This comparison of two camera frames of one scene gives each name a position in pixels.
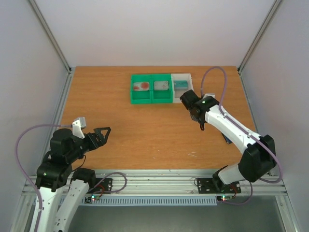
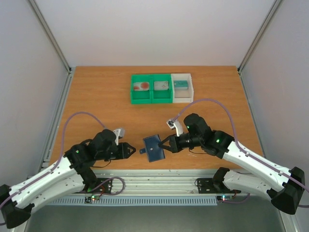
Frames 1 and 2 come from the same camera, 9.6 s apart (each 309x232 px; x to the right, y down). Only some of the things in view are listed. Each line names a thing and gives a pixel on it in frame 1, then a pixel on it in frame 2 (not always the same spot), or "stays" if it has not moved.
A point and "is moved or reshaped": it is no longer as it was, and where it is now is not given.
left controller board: x=92 y=199 stays
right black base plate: x=206 y=186 stays
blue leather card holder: x=228 y=141 is moved or reshaped
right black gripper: x=198 y=118 -> x=174 y=143
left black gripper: x=91 y=136 -> x=125 y=150
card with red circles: x=142 y=86 stays
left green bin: x=141 y=97 stays
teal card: x=180 y=84 stays
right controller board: x=224 y=198 stays
